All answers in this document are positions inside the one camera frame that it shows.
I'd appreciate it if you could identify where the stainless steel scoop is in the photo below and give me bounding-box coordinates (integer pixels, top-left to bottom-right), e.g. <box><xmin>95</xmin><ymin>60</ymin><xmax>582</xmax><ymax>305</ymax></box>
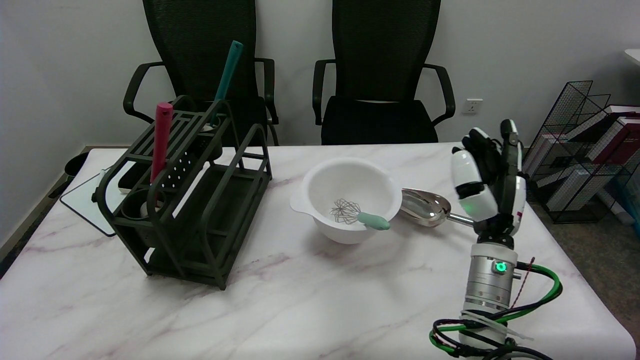
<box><xmin>400</xmin><ymin>188</ymin><xmax>476</xmax><ymax>228</ymax></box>

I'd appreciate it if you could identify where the white paperback book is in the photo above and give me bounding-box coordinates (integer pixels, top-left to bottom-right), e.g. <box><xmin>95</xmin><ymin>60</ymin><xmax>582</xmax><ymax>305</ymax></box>
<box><xmin>545</xmin><ymin>167</ymin><xmax>596</xmax><ymax>211</ymax></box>

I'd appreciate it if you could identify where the teal handled utensil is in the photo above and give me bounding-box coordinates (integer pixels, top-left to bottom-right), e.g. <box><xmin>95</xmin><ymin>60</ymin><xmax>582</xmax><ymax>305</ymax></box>
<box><xmin>202</xmin><ymin>40</ymin><xmax>244</xmax><ymax>132</ymax></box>

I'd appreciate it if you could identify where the whisk with mint handle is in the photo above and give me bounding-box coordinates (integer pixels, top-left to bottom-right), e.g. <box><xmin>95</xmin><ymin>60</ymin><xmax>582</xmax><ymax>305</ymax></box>
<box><xmin>329</xmin><ymin>198</ymin><xmax>391</xmax><ymax>231</ymax></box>

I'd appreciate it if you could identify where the maroon hardcover book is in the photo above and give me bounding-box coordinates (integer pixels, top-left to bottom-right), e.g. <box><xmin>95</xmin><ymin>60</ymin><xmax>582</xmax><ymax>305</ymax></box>
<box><xmin>592</xmin><ymin>112</ymin><xmax>640</xmax><ymax>166</ymax></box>

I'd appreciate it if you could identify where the black waste bin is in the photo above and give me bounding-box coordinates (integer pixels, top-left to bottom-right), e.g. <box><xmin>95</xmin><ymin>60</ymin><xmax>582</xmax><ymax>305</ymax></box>
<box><xmin>64</xmin><ymin>152</ymin><xmax>90</xmax><ymax>177</ymax></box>

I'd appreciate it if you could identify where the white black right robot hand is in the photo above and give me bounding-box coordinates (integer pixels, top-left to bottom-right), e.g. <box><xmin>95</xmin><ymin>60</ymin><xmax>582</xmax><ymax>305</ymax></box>
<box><xmin>451</xmin><ymin>119</ymin><xmax>527</xmax><ymax>238</ymax></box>

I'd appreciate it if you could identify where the white mixing bowl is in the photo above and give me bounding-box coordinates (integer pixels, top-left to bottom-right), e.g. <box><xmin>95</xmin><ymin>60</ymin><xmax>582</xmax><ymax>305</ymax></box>
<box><xmin>290</xmin><ymin>157</ymin><xmax>403</xmax><ymax>245</ymax></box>

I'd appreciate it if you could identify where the black mesh office chair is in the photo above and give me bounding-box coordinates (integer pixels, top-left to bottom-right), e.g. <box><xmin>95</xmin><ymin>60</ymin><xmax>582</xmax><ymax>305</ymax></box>
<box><xmin>312</xmin><ymin>0</ymin><xmax>456</xmax><ymax>146</ymax></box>
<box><xmin>123</xmin><ymin>0</ymin><xmax>280</xmax><ymax>147</ymax></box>

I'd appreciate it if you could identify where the red handled utensil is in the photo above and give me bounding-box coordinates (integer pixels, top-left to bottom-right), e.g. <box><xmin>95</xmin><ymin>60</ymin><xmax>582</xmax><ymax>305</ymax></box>
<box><xmin>150</xmin><ymin>102</ymin><xmax>174</xmax><ymax>208</ymax></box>

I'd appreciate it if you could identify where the black wire mesh rack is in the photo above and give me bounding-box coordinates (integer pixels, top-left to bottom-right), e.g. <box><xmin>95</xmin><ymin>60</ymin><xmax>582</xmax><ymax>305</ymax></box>
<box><xmin>520</xmin><ymin>80</ymin><xmax>640</xmax><ymax>224</ymax></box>

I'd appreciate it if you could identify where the dark green utensil rack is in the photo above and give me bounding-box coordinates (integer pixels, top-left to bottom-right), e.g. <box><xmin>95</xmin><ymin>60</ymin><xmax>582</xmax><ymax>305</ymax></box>
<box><xmin>91</xmin><ymin>95</ymin><xmax>273</xmax><ymax>291</ymax></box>

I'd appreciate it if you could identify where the green and black cable bundle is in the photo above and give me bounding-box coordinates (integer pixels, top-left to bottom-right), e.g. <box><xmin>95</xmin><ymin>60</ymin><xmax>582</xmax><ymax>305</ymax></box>
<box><xmin>429</xmin><ymin>260</ymin><xmax>563</xmax><ymax>358</ymax></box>

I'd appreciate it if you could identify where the white board with black edge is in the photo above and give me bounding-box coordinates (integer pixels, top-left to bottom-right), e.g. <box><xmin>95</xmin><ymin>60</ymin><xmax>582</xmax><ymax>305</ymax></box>
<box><xmin>60</xmin><ymin>150</ymin><xmax>131</xmax><ymax>237</ymax></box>

